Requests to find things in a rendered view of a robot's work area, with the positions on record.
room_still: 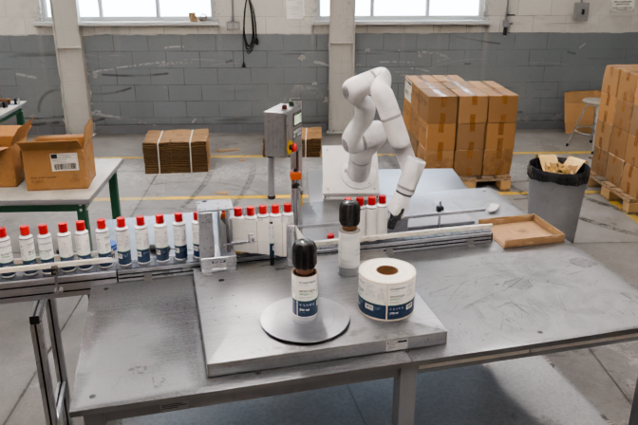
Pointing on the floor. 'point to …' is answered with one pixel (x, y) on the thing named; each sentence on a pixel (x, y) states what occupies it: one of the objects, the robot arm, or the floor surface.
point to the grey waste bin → (556, 205)
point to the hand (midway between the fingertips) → (391, 224)
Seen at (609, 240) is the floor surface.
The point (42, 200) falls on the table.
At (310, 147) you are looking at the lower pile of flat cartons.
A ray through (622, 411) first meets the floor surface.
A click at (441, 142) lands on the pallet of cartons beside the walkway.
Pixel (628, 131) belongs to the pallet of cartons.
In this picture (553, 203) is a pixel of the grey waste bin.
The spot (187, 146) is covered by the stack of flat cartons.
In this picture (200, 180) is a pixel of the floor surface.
